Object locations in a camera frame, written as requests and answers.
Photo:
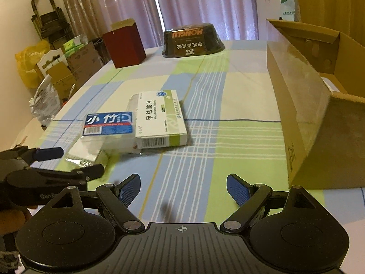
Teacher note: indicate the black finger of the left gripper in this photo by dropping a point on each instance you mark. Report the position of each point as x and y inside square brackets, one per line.
[42, 178]

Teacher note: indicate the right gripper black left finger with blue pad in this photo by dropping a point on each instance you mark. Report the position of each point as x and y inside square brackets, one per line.
[115, 200]

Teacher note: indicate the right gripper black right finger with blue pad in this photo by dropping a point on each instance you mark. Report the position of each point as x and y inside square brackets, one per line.
[252, 201]

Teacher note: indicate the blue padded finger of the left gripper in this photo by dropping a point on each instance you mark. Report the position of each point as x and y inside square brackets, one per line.
[45, 154]

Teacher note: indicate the small clear plastic packet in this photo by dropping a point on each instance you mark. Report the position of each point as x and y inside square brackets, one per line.
[86, 153]

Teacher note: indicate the blue white tissue pack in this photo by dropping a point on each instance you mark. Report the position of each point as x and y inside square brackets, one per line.
[109, 131]

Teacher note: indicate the green white medicine box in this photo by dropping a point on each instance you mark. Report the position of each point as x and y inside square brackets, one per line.
[159, 120]

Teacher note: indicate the clear plastic bag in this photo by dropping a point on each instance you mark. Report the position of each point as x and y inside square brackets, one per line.
[45, 104]

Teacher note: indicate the checkered tablecloth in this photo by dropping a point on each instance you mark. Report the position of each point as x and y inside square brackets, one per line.
[250, 160]

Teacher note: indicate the cardboard boxes pile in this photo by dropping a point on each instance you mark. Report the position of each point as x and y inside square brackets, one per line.
[71, 66]

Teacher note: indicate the yellow plastic bag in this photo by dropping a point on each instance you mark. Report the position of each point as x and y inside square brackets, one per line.
[27, 64]

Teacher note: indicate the black hand cart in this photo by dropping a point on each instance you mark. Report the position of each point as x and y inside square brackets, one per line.
[52, 26]

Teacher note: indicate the dark red box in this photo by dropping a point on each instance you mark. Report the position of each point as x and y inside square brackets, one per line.
[124, 44]

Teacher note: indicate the brown cardboard box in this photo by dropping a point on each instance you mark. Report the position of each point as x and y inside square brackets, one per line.
[318, 79]

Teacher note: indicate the pink curtain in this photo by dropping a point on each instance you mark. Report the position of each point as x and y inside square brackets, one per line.
[233, 19]

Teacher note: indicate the black instant noodle bowl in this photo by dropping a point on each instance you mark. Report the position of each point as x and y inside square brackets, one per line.
[191, 40]

